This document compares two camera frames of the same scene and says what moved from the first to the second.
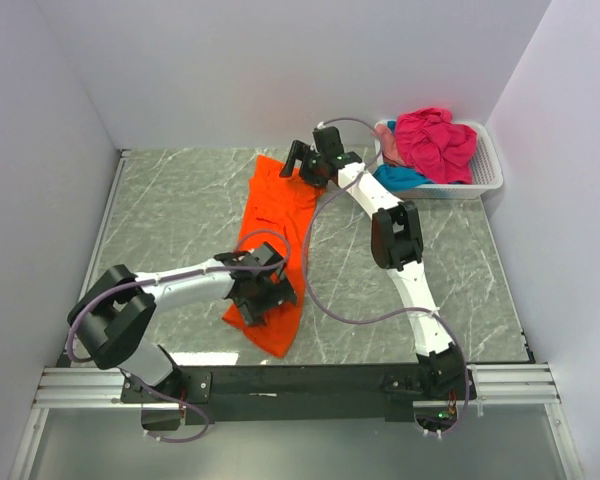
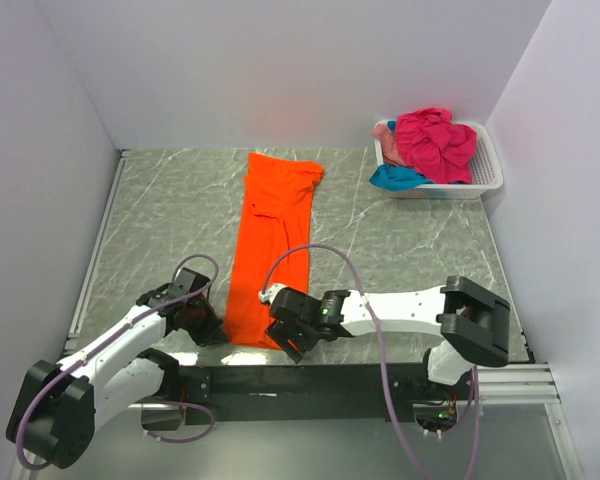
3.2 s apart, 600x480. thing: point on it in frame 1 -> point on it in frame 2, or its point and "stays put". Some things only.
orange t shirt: x=280 y=218 stays put
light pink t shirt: x=388 y=139 stays put
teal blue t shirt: x=395 y=177 stays put
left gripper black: x=280 y=292 -> x=213 y=333
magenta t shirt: x=433 y=145 stays put
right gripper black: x=299 y=151 -> x=281 y=332
